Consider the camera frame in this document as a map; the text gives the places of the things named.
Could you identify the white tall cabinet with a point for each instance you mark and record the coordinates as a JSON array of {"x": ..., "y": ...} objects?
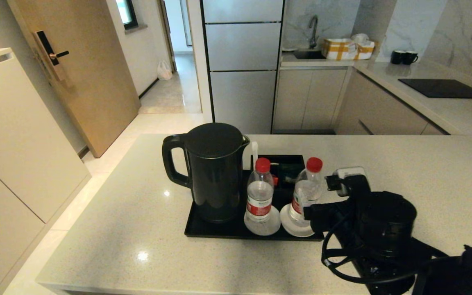
[{"x": 14, "y": 155}]

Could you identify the black mug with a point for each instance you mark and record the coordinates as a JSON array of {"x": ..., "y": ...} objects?
[
  {"x": 397, "y": 58},
  {"x": 409, "y": 58}
]

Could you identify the black gold door lock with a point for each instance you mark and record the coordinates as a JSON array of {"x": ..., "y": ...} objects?
[{"x": 47, "y": 51}]

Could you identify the upright white plastic piece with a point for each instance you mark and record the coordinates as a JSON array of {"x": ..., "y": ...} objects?
[{"x": 255, "y": 155}]

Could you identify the black induction cooktop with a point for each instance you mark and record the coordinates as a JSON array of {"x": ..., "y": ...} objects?
[{"x": 445, "y": 89}]

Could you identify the dark framed window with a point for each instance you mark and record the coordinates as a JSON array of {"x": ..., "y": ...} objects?
[{"x": 127, "y": 14}]

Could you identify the red cap water bottle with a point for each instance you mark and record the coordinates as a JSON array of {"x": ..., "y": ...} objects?
[
  {"x": 259, "y": 196},
  {"x": 307, "y": 184}
]

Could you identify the small yellow taped cardboard box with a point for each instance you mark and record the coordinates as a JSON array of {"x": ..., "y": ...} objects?
[{"x": 366, "y": 51}]

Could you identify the round white coaster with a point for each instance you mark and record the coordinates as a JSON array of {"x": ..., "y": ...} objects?
[
  {"x": 264, "y": 228},
  {"x": 291, "y": 230}
]

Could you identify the black electric kettle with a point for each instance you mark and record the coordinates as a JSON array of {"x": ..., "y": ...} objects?
[{"x": 215, "y": 180}]

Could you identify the beige kitchen base cabinets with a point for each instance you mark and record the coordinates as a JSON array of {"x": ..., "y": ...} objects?
[{"x": 309, "y": 98}]

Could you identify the white plastic bag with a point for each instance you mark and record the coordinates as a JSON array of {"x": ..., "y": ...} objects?
[{"x": 164, "y": 71}]

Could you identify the chrome kitchen faucet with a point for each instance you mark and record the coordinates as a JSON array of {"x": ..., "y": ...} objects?
[{"x": 314, "y": 28}]

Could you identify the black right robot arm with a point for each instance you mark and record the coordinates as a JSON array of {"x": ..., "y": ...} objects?
[{"x": 387, "y": 229}]

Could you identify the black serving tray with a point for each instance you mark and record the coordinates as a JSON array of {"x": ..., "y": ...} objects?
[{"x": 219, "y": 230}]

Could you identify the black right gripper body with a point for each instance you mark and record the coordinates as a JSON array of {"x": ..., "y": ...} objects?
[{"x": 328, "y": 217}]

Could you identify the light wooden door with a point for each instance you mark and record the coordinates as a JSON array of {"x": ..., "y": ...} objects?
[{"x": 92, "y": 82}]

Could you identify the large yellow taped cardboard box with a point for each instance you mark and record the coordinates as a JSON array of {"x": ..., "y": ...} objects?
[{"x": 338, "y": 50}]

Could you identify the silver refrigerator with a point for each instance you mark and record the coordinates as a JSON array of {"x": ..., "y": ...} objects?
[{"x": 242, "y": 82}]

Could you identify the dark kitchen sink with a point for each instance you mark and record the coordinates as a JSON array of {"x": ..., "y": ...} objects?
[{"x": 307, "y": 55}]

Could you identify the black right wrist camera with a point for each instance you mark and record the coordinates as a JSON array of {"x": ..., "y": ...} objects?
[{"x": 350, "y": 180}]

